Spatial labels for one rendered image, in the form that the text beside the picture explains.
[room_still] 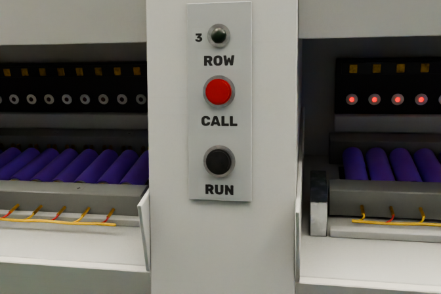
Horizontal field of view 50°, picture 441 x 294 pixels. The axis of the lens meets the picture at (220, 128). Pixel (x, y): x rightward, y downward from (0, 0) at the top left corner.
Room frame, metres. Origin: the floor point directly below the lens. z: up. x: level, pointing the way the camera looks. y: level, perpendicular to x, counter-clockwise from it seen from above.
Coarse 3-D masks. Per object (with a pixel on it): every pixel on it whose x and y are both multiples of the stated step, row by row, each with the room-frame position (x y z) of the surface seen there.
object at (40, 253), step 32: (96, 128) 0.50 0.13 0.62; (128, 128) 0.49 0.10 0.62; (0, 224) 0.37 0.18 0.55; (32, 224) 0.37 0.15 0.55; (64, 224) 0.36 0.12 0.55; (0, 256) 0.33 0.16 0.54; (32, 256) 0.33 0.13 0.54; (64, 256) 0.32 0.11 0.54; (96, 256) 0.32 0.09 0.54; (128, 256) 0.32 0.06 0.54; (0, 288) 0.33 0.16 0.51; (32, 288) 0.32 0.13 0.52; (64, 288) 0.32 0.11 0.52; (96, 288) 0.31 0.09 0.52; (128, 288) 0.31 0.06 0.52
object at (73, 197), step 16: (0, 192) 0.37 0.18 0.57; (16, 192) 0.37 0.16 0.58; (32, 192) 0.37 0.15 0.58; (48, 192) 0.37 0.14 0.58; (64, 192) 0.36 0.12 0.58; (80, 192) 0.36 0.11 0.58; (96, 192) 0.36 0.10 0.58; (112, 192) 0.36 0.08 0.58; (128, 192) 0.36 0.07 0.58; (0, 208) 0.38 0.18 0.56; (16, 208) 0.37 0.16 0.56; (32, 208) 0.37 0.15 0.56; (48, 208) 0.37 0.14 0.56; (64, 208) 0.37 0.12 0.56; (80, 208) 0.37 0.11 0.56; (96, 208) 0.36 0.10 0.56; (112, 208) 0.36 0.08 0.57; (128, 208) 0.36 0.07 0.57; (80, 224) 0.35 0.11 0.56; (96, 224) 0.35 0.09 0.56; (112, 224) 0.34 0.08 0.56
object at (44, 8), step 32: (0, 0) 0.33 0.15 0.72; (32, 0) 0.32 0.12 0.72; (64, 0) 0.32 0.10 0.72; (96, 0) 0.31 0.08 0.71; (128, 0) 0.31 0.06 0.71; (0, 32) 0.33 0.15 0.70; (32, 32) 0.33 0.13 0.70; (64, 32) 0.32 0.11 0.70; (96, 32) 0.32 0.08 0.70; (128, 32) 0.32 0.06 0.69
